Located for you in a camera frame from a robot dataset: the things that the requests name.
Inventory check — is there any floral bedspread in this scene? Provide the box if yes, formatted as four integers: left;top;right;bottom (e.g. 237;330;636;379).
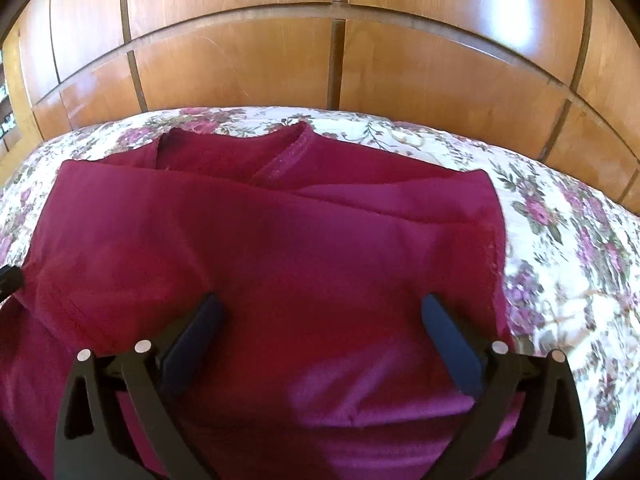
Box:
0;105;640;480

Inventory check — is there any maroon shirt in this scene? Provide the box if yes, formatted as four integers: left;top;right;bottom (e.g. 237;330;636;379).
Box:
0;122;526;480

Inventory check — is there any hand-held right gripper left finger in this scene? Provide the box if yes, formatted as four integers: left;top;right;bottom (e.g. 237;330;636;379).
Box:
54;293;224;480

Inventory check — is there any wooden wardrobe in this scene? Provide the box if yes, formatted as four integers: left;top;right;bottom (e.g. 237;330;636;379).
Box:
0;0;640;206

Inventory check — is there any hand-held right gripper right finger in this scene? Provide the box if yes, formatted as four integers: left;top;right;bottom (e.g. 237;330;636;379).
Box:
421;294;587;480

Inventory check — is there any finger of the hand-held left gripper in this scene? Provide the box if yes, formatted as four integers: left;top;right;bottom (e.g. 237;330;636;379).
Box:
0;266;25;303

